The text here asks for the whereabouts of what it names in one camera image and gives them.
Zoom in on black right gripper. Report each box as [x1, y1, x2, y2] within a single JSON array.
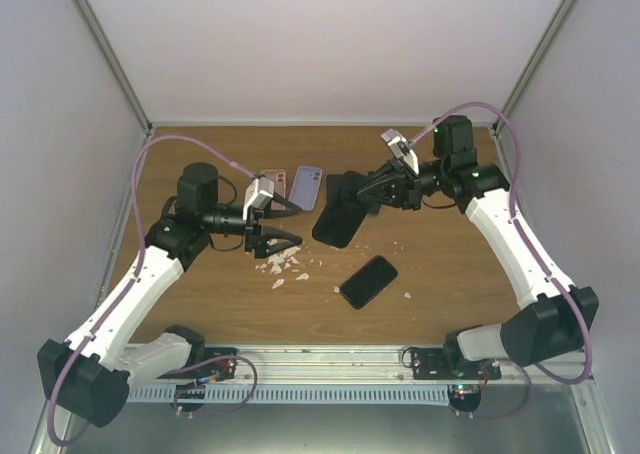
[[354, 157, 448, 211]]

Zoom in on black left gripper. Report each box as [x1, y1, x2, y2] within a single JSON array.
[[203, 192, 302, 258]]

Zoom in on lavender phone case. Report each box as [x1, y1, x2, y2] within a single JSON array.
[[288, 166, 323, 211]]

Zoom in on pink phone case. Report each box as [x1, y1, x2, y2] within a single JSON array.
[[261, 169, 286, 202]]

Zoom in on black phone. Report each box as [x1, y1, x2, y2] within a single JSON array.
[[312, 171, 367, 249], [339, 255, 398, 310]]

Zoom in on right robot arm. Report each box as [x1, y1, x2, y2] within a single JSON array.
[[358, 115, 599, 384]]

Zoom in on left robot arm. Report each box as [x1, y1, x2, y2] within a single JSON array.
[[37, 163, 302, 427]]

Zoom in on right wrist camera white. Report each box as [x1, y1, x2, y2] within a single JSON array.
[[381, 129, 419, 175]]

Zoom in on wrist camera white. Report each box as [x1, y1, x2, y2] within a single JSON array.
[[242, 176, 274, 221], [381, 129, 419, 175]]

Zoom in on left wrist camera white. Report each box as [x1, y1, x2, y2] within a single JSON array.
[[242, 176, 274, 221]]

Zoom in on aluminium rail frame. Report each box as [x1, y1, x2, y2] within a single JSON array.
[[27, 341, 614, 454]]

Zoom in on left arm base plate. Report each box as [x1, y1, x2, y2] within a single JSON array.
[[149, 346, 239, 418]]

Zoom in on grey slotted cable duct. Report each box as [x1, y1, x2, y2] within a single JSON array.
[[124, 384, 451, 406]]

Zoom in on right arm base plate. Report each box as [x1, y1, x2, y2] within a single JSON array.
[[399, 346, 502, 417]]

